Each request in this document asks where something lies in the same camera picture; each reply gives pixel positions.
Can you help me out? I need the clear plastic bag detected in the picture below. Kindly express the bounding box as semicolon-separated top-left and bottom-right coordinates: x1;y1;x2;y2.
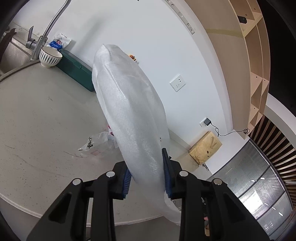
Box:
78;132;119;157

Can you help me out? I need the white foam packing sheet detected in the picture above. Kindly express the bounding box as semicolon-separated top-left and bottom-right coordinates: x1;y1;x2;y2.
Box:
92;45;181;225

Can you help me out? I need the chrome kitchen faucet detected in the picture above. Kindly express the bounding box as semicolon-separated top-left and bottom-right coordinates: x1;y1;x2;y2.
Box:
26;0;71;61

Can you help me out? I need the black power adapter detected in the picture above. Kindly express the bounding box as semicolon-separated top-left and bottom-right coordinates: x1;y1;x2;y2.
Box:
203;118;212;126

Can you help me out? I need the dark green storage box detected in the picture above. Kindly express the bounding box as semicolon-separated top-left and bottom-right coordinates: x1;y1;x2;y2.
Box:
57;49;95;92

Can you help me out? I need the orange chopsticks bundle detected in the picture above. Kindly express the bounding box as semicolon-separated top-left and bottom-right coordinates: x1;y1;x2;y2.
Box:
129;54;138;63

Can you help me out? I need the striped ceramic bowl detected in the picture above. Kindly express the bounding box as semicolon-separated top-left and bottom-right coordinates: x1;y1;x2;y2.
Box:
39;46;63;68

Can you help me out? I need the small blue white packet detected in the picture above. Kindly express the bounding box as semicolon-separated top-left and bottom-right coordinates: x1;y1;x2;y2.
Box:
47;33;71;51

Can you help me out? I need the black adapter cable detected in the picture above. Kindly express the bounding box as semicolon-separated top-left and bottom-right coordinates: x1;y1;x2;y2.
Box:
209;122;250;138

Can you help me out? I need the white wall socket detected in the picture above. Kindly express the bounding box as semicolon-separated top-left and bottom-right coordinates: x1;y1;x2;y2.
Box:
170;75;186;92

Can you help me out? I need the wooden wall shelf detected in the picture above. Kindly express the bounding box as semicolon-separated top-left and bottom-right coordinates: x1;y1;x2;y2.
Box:
230;1;270;131

